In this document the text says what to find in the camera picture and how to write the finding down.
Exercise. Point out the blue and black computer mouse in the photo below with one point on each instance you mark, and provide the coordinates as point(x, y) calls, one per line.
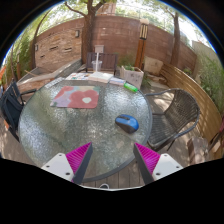
point(128, 123)

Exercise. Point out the open white book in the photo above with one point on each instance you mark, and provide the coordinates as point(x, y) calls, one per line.
point(100, 77)

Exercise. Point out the grey utility box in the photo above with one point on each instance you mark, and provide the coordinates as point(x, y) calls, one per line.
point(99, 48)

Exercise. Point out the slim tree by fence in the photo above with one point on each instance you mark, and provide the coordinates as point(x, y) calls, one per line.
point(175, 40)

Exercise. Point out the small closed notebook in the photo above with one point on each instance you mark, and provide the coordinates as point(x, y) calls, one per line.
point(117, 81)

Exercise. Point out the large wall lamp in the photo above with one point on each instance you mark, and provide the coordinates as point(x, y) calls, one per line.
point(77, 33)

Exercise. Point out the wooden garden lamp post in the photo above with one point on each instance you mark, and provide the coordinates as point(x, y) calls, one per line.
point(141, 46)

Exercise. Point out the white license plate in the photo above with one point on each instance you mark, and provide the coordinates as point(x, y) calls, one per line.
point(54, 83)

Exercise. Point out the small wall lamp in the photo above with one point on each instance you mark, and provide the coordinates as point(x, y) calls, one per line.
point(36, 47)

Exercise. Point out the small green box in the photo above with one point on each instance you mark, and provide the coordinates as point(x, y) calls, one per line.
point(130, 87)

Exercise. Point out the raised stone garden bed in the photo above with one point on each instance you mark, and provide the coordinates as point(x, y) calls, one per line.
point(36, 76)

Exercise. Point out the clear plastic cup with straw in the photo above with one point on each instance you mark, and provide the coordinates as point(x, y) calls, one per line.
point(97, 65)

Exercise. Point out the large forked tree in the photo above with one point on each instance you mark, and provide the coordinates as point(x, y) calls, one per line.
point(88, 33)

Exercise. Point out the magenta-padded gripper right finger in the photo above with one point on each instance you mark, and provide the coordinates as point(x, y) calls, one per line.
point(148, 160)

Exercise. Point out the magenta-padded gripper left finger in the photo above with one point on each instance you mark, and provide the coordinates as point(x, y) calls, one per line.
point(78, 159)

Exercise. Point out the dark wooden slatted chair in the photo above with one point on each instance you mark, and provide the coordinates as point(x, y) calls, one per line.
point(108, 60)

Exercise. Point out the black metal chair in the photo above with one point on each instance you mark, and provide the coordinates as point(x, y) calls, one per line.
point(11, 103)

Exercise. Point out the brown wicker chair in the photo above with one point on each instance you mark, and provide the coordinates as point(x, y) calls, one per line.
point(180, 111)

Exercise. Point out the white square planter with plant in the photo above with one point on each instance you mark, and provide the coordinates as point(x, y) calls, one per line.
point(133, 77)

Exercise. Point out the floral red mouse pad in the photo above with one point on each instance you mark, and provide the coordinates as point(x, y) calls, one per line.
point(78, 97)

